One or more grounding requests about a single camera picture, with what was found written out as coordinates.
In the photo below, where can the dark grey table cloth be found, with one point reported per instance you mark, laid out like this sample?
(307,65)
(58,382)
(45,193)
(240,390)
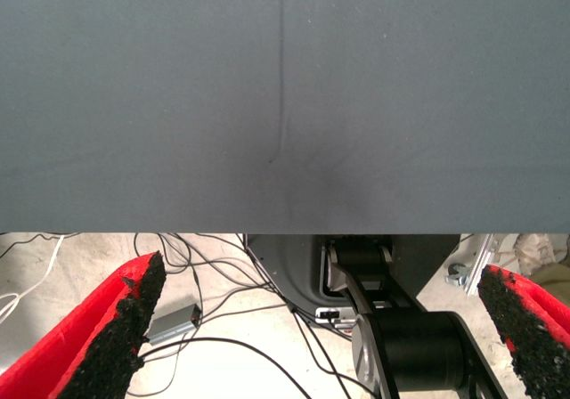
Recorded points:
(178,105)

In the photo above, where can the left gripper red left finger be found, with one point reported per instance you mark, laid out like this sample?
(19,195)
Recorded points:
(80,354)

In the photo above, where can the aluminium frame with caster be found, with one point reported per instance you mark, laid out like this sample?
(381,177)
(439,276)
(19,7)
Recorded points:
(478,267)

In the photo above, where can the silver metal adapter box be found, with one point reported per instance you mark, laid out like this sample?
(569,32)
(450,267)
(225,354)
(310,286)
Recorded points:
(171,325)

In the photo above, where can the small white connector box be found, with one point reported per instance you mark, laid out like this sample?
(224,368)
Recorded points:
(329,314)

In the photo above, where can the grey robot base chassis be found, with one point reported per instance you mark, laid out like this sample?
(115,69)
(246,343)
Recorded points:
(289,265)

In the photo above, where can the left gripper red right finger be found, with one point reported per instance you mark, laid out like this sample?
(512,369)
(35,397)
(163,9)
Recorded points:
(534,336)

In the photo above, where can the black robot torso frame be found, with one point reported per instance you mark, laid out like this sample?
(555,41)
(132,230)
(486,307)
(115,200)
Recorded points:
(414,341)

